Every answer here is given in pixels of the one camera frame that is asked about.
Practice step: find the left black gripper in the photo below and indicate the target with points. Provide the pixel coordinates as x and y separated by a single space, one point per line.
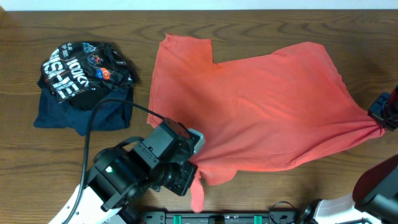
184 191

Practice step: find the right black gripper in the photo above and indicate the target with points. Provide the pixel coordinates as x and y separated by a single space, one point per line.
377 111

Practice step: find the orange red t-shirt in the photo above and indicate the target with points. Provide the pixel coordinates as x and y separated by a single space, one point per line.
264 114

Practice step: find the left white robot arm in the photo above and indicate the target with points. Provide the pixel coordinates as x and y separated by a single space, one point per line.
119 176

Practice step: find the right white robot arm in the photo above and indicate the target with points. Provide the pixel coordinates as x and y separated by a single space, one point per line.
374 197

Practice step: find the navy blue folded shirt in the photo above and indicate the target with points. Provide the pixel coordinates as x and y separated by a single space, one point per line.
110 117

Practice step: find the black printed folded shirt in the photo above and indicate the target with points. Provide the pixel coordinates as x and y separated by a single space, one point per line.
83 73

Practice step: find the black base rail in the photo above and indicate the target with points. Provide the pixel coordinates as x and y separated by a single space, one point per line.
275 215

